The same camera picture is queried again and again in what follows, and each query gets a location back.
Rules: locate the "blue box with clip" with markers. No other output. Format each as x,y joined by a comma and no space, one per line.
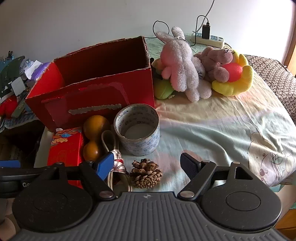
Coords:
4,59

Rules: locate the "patterned silk scarf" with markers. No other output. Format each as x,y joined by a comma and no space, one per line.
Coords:
118,162

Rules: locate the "red cardboard box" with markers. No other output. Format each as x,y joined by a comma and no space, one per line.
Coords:
104,92

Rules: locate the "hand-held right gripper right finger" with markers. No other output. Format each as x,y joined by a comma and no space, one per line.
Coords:
188,165

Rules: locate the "pink and white plush rabbit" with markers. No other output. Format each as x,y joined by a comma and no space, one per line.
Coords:
182,67

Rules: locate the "printed tape roll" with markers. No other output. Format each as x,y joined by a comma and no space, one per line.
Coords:
148,141

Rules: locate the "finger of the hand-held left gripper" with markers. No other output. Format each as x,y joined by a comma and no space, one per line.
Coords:
9,163

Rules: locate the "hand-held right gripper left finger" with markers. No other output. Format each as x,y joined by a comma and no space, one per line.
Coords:
105,163

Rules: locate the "white power strip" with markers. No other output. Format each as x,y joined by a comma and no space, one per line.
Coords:
215,41

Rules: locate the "green plush toy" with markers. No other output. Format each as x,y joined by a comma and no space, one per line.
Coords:
163,89

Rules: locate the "red floral carton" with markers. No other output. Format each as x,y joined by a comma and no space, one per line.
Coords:
66,148

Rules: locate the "brown patterned blanket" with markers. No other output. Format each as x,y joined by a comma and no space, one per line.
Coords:
277,76

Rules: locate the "red cloth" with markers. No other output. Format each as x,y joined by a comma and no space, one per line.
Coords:
8,105

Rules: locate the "grey square card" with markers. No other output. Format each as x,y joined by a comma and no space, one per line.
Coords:
18,85

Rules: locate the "purple cloth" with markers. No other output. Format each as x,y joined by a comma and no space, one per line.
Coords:
39,71

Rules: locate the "wooden bed frame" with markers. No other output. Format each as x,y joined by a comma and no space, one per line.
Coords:
286,217

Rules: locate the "orange gourd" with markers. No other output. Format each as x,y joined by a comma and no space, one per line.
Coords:
96,125

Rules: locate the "brown plush toy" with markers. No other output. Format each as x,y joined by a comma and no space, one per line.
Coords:
215,60

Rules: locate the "black charger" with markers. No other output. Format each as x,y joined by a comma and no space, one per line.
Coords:
205,31

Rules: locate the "dark green cloth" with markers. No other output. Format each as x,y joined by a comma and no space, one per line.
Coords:
10,71

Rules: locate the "brown pine cone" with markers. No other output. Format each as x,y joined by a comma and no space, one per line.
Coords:
144,176

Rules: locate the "yellow flower plush toy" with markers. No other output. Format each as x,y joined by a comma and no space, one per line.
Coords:
231,89

